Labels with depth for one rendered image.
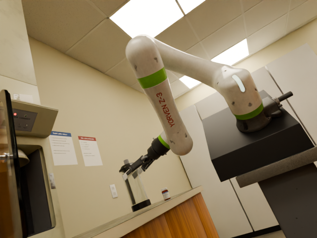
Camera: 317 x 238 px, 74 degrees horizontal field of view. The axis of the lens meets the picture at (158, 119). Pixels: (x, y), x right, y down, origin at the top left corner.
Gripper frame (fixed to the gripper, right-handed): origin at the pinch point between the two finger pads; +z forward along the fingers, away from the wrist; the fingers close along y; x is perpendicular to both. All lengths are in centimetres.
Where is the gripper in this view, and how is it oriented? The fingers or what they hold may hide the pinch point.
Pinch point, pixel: (131, 174)
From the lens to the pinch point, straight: 119.1
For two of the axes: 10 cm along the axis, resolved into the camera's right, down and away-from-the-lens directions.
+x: 5.9, 6.9, -4.2
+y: -4.4, -1.6, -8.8
